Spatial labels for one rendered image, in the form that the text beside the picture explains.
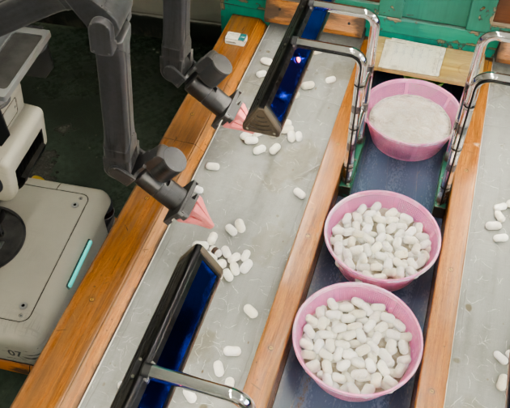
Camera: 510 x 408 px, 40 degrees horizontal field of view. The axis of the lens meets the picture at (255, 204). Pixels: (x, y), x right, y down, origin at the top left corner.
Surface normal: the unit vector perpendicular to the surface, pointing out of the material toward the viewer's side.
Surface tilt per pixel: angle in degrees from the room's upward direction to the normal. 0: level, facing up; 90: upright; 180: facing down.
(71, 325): 0
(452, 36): 90
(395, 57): 0
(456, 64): 0
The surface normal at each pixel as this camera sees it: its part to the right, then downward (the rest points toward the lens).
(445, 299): 0.00, -0.65
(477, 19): -0.29, 0.72
